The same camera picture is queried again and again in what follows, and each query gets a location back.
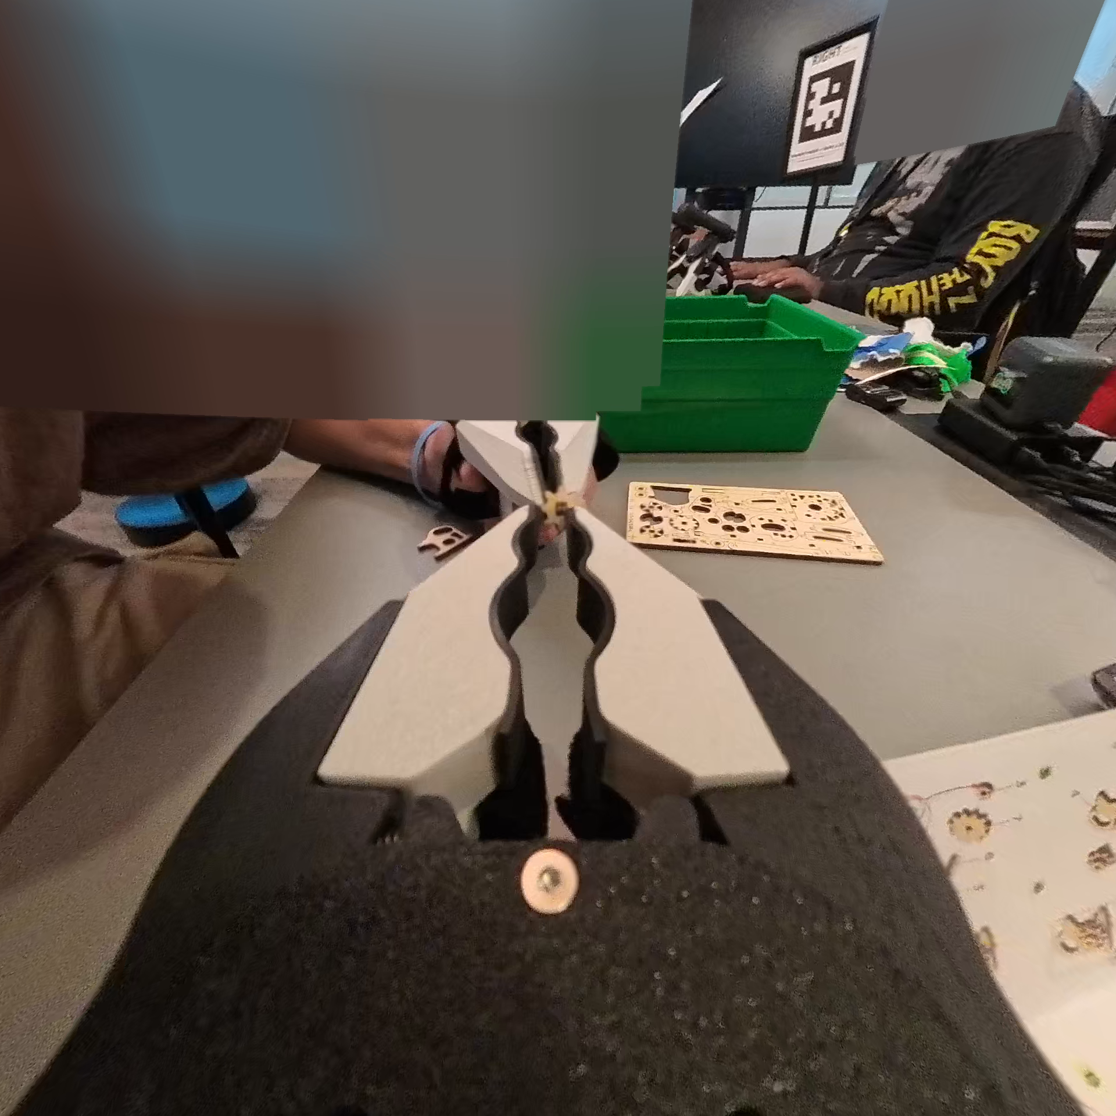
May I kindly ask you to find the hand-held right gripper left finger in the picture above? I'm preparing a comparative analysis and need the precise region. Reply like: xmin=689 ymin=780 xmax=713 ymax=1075
xmin=317 ymin=504 xmax=539 ymax=840

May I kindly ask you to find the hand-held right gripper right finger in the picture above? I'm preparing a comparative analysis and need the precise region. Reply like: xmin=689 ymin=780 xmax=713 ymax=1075
xmin=564 ymin=507 xmax=790 ymax=825

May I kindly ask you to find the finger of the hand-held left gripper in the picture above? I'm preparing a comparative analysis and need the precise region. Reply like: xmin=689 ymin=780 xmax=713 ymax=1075
xmin=543 ymin=420 xmax=602 ymax=504
xmin=454 ymin=420 xmax=547 ymax=508

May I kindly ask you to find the person's left forearm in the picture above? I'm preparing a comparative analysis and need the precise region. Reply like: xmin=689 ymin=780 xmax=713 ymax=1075
xmin=285 ymin=419 xmax=456 ymax=509

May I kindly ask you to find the grey desk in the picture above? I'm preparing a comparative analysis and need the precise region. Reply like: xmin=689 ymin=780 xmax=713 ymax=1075
xmin=0 ymin=392 xmax=1116 ymax=1083

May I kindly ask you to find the blue wristband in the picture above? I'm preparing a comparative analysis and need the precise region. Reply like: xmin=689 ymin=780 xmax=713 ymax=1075
xmin=409 ymin=421 xmax=452 ymax=508

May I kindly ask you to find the green plastic bin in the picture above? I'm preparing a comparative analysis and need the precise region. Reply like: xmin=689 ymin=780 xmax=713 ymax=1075
xmin=599 ymin=396 xmax=839 ymax=455
xmin=663 ymin=295 xmax=866 ymax=390
xmin=640 ymin=367 xmax=851 ymax=411

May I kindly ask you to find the plywood parts sheet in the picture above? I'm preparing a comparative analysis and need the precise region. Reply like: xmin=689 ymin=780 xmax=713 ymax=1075
xmin=626 ymin=481 xmax=883 ymax=566

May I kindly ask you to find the blue round stool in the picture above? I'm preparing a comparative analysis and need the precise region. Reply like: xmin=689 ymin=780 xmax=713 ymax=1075
xmin=115 ymin=479 xmax=258 ymax=560

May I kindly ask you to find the crumpled green packaging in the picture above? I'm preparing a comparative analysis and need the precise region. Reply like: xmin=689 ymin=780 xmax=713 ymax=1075
xmin=902 ymin=339 xmax=974 ymax=391

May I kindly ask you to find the white assembly instruction sheet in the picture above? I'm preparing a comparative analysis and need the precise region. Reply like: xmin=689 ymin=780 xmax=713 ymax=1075
xmin=882 ymin=708 xmax=1116 ymax=1116

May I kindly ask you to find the printed tag sign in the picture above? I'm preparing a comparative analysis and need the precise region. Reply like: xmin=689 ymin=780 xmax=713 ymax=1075
xmin=785 ymin=18 xmax=878 ymax=181

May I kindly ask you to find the black battery charger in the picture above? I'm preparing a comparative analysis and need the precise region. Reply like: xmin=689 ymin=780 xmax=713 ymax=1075
xmin=936 ymin=335 xmax=1116 ymax=455

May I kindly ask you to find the black cable bundle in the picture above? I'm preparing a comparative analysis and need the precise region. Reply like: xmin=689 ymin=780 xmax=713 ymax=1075
xmin=1003 ymin=445 xmax=1116 ymax=525

